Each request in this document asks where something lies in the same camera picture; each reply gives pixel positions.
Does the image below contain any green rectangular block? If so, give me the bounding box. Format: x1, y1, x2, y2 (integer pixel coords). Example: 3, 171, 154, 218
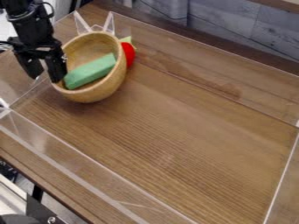
64, 53, 117, 89

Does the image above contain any brown wooden bowl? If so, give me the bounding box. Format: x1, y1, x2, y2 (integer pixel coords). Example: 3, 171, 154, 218
51, 31, 127, 103

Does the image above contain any black table leg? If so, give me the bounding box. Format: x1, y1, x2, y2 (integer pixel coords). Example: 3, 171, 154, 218
32, 185, 43, 202

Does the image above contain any clear acrylic corner bracket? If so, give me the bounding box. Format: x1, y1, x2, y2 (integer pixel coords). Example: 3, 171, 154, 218
72, 10, 116, 35

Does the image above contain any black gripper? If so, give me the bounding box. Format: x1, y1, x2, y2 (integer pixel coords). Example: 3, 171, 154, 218
5, 8, 68, 83

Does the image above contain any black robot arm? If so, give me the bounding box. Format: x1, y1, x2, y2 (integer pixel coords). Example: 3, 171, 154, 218
0, 0, 68, 83

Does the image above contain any red plush strawberry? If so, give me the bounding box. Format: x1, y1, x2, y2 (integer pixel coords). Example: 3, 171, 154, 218
120, 36, 136, 67

